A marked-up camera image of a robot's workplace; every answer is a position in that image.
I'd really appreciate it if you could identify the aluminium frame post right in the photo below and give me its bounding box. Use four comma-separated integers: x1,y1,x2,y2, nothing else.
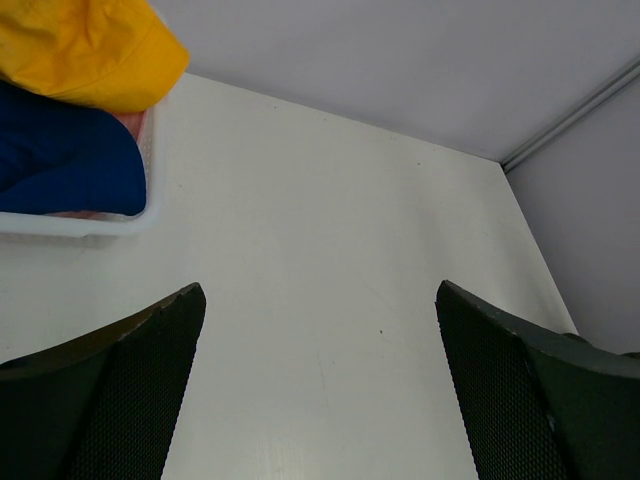
499,56,639,174

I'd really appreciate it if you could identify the pink hat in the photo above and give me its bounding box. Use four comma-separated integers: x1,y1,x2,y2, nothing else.
52,111,147,219

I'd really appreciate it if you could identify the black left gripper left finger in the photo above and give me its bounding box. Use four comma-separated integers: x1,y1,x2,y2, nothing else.
1,283,206,479

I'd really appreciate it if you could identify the yellow bucket hat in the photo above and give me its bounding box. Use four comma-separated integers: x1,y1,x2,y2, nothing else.
1,1,190,113

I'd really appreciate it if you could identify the white plastic basket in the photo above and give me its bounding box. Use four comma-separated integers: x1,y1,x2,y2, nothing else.
1,98,170,247

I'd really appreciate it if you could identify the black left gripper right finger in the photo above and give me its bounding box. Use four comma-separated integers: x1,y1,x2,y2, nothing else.
436,281,639,479

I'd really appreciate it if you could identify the dark blue bucket hat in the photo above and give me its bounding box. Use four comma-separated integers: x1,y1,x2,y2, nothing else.
1,82,146,216

